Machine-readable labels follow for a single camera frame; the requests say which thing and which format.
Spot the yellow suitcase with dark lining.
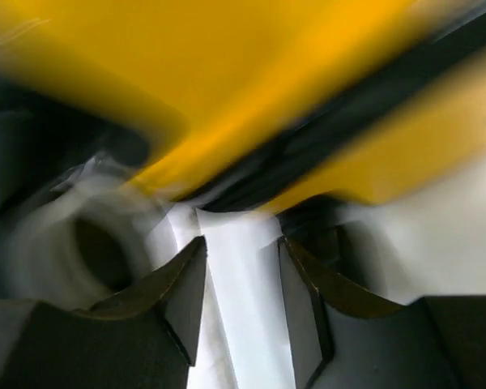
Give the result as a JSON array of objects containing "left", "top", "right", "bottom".
[{"left": 0, "top": 0, "right": 486, "bottom": 301}]

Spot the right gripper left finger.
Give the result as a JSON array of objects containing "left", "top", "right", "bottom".
[{"left": 0, "top": 236, "right": 207, "bottom": 388}]

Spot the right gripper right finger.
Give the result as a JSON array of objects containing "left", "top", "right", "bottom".
[{"left": 279, "top": 240, "right": 486, "bottom": 388}]

